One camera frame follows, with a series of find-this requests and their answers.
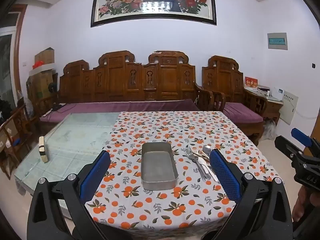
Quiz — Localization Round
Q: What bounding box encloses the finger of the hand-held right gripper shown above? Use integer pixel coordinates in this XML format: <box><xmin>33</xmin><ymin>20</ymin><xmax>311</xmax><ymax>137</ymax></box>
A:
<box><xmin>291</xmin><ymin>127</ymin><xmax>320</xmax><ymax>155</ymax></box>
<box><xmin>274</xmin><ymin>135</ymin><xmax>320</xmax><ymax>173</ymax></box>

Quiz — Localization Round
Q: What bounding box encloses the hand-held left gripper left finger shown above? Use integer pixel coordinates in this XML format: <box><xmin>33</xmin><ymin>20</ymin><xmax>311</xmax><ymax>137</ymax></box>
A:
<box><xmin>27</xmin><ymin>150</ymin><xmax>112</xmax><ymax>240</ymax></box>

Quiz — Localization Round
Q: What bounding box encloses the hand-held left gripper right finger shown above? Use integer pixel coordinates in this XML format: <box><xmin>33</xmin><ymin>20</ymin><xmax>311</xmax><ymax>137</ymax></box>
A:
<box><xmin>209</xmin><ymin>149</ymin><xmax>293</xmax><ymax>240</ymax></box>

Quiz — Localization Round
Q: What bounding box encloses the metal fork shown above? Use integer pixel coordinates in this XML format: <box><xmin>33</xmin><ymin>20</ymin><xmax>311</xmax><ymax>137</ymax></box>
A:
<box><xmin>190</xmin><ymin>154</ymin><xmax>212</xmax><ymax>180</ymax></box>
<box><xmin>185</xmin><ymin>145</ymin><xmax>206</xmax><ymax>182</ymax></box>

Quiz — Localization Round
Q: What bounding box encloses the brown chopstick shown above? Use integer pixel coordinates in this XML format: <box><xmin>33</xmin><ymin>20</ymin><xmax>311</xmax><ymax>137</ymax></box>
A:
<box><xmin>192</xmin><ymin>149</ymin><xmax>210</xmax><ymax>162</ymax></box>

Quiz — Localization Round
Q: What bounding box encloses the rectangular metal tray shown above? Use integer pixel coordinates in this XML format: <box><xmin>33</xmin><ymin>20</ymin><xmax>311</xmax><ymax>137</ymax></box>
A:
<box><xmin>141</xmin><ymin>141</ymin><xmax>179</xmax><ymax>191</ymax></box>

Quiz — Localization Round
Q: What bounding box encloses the person's right hand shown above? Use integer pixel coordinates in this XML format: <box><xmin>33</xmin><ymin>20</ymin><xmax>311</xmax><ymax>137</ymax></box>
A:
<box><xmin>292</xmin><ymin>187</ymin><xmax>313</xmax><ymax>222</ymax></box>

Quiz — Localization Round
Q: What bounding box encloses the white plastic spoon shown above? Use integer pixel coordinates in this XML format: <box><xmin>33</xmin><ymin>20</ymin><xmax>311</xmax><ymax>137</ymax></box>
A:
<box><xmin>199</xmin><ymin>161</ymin><xmax>219</xmax><ymax>182</ymax></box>

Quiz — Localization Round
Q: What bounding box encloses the crumpled plastic bag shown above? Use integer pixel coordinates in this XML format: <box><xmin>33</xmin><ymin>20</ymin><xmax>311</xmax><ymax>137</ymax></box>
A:
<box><xmin>264</xmin><ymin>119</ymin><xmax>278</xmax><ymax>141</ymax></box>

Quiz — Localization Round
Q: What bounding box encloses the metal spoon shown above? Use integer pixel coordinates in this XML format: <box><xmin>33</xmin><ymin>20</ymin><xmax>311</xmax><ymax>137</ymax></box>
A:
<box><xmin>202</xmin><ymin>145</ymin><xmax>213</xmax><ymax>161</ymax></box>

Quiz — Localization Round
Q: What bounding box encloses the wooden side table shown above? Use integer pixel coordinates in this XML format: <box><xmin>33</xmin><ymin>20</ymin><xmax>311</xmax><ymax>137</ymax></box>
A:
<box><xmin>250</xmin><ymin>90</ymin><xmax>284</xmax><ymax>126</ymax></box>

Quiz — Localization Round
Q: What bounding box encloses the white electronic device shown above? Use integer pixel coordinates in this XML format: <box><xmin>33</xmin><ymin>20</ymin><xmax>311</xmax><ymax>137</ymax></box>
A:
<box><xmin>271</xmin><ymin>87</ymin><xmax>285</xmax><ymax>100</ymax></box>

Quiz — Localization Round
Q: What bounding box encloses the cream and black block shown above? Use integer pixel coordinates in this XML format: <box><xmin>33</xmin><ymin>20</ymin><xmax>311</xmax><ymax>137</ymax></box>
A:
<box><xmin>39</xmin><ymin>136</ymin><xmax>49</xmax><ymax>164</ymax></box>

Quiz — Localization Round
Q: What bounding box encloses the short purple seat cushion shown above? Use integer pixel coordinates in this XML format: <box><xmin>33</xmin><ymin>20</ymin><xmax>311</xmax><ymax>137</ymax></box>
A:
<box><xmin>222</xmin><ymin>102</ymin><xmax>264</xmax><ymax>123</ymax></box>

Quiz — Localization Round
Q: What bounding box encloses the long purple seat cushion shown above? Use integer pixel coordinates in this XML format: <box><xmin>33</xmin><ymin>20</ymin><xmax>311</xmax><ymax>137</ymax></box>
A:
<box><xmin>40</xmin><ymin>99</ymin><xmax>200</xmax><ymax>123</ymax></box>

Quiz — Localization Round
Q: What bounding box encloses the red desk calendar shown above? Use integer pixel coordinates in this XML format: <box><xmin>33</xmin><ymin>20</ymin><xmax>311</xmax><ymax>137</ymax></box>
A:
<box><xmin>244</xmin><ymin>76</ymin><xmax>258</xmax><ymax>91</ymax></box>

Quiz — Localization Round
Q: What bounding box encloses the orange print tablecloth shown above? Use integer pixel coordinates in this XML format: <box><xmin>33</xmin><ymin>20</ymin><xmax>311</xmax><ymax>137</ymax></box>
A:
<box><xmin>85</xmin><ymin>110</ymin><xmax>280</xmax><ymax>239</ymax></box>

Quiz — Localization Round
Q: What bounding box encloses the wooden side chair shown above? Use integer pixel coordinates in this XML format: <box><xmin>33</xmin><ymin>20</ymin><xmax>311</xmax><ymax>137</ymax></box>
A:
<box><xmin>0</xmin><ymin>104</ymin><xmax>33</xmax><ymax>178</ymax></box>

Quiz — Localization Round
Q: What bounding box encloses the carved wooden armchair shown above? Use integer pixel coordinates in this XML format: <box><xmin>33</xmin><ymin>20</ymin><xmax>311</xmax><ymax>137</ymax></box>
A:
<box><xmin>202</xmin><ymin>55</ymin><xmax>268</xmax><ymax>145</ymax></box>

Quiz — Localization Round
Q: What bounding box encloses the carved wooden sofa bench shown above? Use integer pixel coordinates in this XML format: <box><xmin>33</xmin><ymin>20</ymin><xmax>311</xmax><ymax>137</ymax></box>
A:
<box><xmin>39</xmin><ymin>51</ymin><xmax>215</xmax><ymax>130</ymax></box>

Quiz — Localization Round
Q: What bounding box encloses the large cardboard box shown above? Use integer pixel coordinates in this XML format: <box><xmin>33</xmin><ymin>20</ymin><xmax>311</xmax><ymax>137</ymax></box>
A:
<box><xmin>26</xmin><ymin>69</ymin><xmax>58</xmax><ymax>101</ymax></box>

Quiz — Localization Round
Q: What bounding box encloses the small cardboard box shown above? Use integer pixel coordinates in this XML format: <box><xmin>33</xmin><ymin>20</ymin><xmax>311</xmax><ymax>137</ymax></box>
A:
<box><xmin>34</xmin><ymin>47</ymin><xmax>55</xmax><ymax>65</ymax></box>

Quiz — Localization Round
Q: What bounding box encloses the glass sliding door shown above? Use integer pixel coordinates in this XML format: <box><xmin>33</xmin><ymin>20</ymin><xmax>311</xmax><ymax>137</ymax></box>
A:
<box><xmin>0</xmin><ymin>4</ymin><xmax>27</xmax><ymax>105</ymax></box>

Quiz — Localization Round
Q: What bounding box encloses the framed flower painting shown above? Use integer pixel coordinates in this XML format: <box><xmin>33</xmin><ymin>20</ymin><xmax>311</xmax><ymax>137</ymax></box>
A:
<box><xmin>90</xmin><ymin>0</ymin><xmax>217</xmax><ymax>28</ymax></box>

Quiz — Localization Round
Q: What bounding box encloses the white wall electrical panel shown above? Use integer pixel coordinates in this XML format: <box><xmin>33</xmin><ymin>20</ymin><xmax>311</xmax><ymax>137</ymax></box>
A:
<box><xmin>280</xmin><ymin>91</ymin><xmax>299</xmax><ymax>125</ymax></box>

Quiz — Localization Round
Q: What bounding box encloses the black cable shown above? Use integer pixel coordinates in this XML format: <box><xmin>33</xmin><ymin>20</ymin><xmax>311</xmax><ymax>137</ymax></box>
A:
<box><xmin>41</xmin><ymin>102</ymin><xmax>66</xmax><ymax>117</ymax></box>

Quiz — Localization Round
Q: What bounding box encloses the grey wall distribution box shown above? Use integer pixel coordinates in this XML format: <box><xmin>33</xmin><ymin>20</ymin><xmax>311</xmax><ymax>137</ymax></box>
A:
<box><xmin>267</xmin><ymin>32</ymin><xmax>288</xmax><ymax>51</ymax></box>

